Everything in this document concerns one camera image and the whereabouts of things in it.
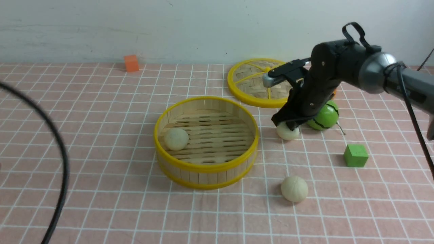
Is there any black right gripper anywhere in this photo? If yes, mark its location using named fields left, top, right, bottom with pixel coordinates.
left=271, top=40, right=367, bottom=131

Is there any white bun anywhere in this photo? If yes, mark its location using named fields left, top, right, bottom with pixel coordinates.
left=164, top=128, right=189, bottom=151
left=280, top=176, right=309, bottom=203
left=276, top=122, right=300, bottom=141

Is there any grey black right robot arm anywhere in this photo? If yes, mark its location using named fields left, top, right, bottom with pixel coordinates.
left=262, top=40, right=434, bottom=130

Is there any yellow-rimmed woven steamer lid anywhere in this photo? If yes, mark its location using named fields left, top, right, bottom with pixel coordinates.
left=227, top=58, right=292, bottom=108

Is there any yellow-rimmed bamboo steamer tray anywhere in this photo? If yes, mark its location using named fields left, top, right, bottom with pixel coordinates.
left=153, top=96, right=259, bottom=190

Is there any green toy round fruit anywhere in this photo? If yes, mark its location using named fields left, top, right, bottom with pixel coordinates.
left=307, top=100, right=339, bottom=131

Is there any green foam cube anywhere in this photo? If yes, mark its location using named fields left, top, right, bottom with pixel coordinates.
left=343, top=144, right=369, bottom=168

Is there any pink checkered tablecloth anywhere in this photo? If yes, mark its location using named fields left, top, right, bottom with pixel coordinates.
left=0, top=63, right=433, bottom=244

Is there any orange foam cube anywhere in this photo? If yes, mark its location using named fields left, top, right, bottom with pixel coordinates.
left=124, top=55, right=140, bottom=73

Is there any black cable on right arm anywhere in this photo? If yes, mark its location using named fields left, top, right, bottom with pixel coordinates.
left=385, top=47, right=434, bottom=180

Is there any black cable left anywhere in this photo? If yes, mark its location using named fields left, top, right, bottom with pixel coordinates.
left=0, top=81, right=70, bottom=244

